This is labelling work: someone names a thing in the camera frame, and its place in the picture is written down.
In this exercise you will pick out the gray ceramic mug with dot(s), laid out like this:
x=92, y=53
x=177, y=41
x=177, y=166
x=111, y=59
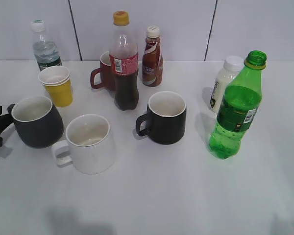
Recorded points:
x=37, y=121

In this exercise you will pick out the green sprite bottle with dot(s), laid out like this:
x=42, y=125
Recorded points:
x=240, y=102

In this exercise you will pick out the yellow paper cup stack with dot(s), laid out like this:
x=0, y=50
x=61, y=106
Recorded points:
x=56, y=81

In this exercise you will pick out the clear water bottle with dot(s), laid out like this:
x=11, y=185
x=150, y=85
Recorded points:
x=44, y=47

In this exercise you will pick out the white ceramic mug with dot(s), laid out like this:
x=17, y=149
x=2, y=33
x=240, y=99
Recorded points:
x=89, y=145

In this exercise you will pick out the dark red ceramic mug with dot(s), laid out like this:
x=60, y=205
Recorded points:
x=106, y=76

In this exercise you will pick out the cola bottle red label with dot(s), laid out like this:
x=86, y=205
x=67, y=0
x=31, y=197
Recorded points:
x=123, y=53

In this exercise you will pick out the black ceramic mug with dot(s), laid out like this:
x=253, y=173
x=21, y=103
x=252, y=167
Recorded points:
x=165, y=119

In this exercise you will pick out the brown coffee drink bottle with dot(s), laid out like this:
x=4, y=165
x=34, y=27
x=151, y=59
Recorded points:
x=152, y=60

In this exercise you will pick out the white milk drink bottle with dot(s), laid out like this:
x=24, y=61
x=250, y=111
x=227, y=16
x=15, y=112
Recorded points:
x=231, y=68

